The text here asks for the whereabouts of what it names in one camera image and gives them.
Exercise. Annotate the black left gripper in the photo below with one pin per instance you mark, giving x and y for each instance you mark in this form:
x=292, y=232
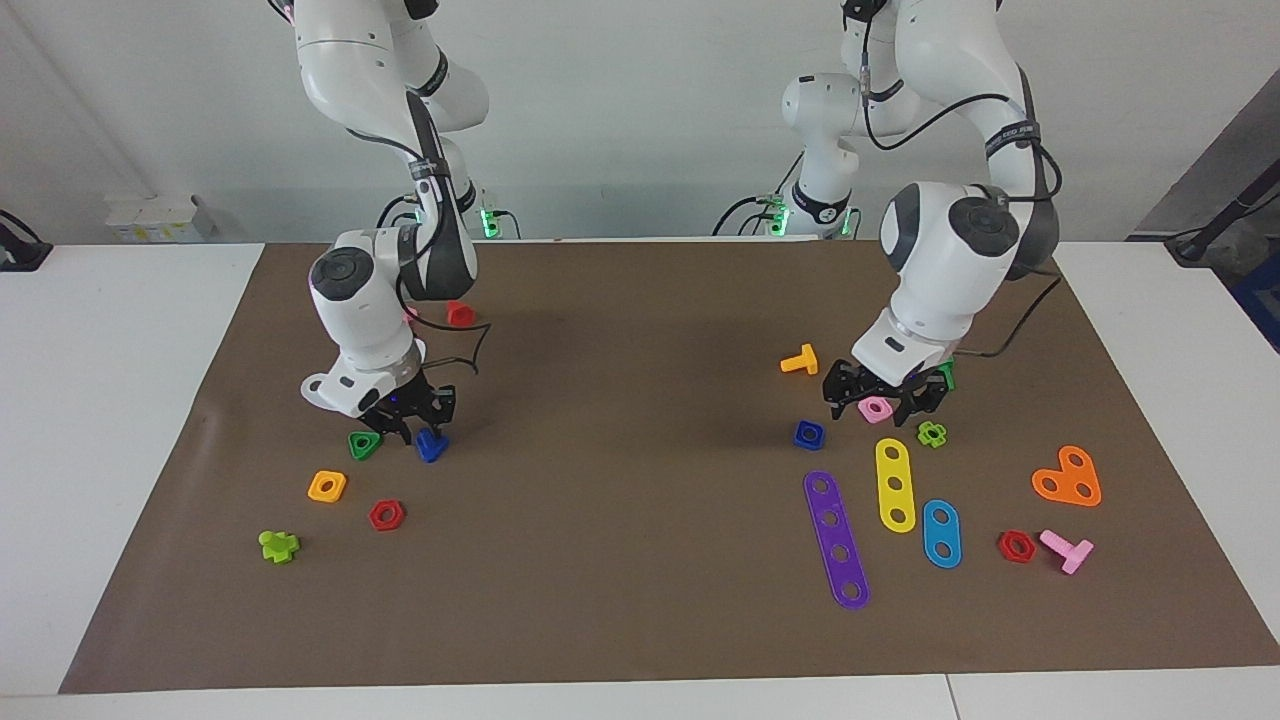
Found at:
x=885, y=378

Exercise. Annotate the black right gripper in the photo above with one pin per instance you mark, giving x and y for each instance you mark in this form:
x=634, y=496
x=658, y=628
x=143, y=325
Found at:
x=405, y=400

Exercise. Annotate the dark blue triangle screw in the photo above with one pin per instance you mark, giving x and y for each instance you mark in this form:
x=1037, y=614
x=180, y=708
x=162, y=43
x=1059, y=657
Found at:
x=431, y=448

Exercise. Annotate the dark blue square nut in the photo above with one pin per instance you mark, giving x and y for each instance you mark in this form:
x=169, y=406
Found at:
x=799, y=437

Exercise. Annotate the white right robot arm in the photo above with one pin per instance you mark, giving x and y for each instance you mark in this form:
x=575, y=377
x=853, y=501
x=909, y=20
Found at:
x=365, y=300

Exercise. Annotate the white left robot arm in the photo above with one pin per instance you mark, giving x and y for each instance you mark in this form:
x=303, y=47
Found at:
x=950, y=240

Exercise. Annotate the pink square nut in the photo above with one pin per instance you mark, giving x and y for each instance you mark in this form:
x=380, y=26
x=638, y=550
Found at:
x=866, y=410

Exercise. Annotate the lime green cross nut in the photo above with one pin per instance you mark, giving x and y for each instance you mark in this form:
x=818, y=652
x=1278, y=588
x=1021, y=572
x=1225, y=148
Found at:
x=923, y=434

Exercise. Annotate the dark green plastic screw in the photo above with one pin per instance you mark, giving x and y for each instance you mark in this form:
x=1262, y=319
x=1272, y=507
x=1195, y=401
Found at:
x=947, y=378

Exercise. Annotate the dark green triangle nut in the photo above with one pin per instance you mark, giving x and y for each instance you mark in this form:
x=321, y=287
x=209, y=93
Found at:
x=354, y=450

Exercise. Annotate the orange plastic screw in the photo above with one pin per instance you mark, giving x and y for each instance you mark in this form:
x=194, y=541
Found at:
x=800, y=361

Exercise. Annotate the red hexagon nut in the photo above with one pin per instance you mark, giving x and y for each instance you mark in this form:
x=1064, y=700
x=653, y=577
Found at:
x=1004, y=547
x=374, y=516

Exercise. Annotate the red hexagon screw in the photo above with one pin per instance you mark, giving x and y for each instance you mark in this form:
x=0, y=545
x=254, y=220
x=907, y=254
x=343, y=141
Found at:
x=460, y=314

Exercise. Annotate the orange square nut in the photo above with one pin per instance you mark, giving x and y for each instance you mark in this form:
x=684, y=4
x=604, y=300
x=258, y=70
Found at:
x=314, y=488

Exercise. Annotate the lime green cross screw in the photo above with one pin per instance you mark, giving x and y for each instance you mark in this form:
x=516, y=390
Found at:
x=278, y=546

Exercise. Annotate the yellow three-hole plate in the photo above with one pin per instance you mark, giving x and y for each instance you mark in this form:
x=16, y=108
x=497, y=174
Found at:
x=895, y=468

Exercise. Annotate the purple four-hole plate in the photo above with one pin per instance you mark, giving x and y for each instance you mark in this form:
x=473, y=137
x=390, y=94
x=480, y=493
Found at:
x=836, y=538

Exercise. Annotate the blue two-hole plate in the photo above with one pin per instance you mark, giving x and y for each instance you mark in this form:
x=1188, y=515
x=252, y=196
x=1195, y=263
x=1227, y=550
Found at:
x=941, y=533

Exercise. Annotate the orange heart-shaped plate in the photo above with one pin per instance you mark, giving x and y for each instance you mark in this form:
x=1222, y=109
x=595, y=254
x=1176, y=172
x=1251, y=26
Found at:
x=1068, y=490

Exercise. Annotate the brown table mat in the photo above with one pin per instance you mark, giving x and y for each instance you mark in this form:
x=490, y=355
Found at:
x=620, y=560

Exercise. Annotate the black tripod stand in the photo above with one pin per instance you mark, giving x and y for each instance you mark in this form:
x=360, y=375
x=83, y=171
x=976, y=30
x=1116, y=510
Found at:
x=1215, y=225

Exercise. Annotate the blue crate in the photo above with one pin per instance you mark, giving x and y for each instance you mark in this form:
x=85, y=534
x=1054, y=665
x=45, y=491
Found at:
x=1262, y=300

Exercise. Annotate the black clamp device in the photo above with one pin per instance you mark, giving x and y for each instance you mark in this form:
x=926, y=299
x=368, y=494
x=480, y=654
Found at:
x=22, y=250

